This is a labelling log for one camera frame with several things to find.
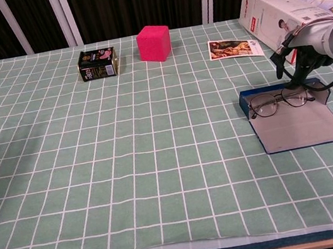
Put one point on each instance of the white red carton box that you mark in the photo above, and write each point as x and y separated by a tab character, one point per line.
266	15

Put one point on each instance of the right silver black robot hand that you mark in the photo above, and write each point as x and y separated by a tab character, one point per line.
312	39

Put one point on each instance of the metal frame eyeglasses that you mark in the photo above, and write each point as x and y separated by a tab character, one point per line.
277	100

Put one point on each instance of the black luncheon meat tin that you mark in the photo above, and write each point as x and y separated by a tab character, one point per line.
97	64

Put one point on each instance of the blue glasses case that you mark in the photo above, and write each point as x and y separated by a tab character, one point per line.
298	128

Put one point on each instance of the printed photo card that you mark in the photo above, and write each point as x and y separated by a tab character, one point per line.
230	49

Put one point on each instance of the green checkered tablecloth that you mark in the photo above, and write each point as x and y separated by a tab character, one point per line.
98	174

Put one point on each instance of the pink foam cube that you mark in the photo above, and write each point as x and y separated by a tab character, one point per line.
153	43

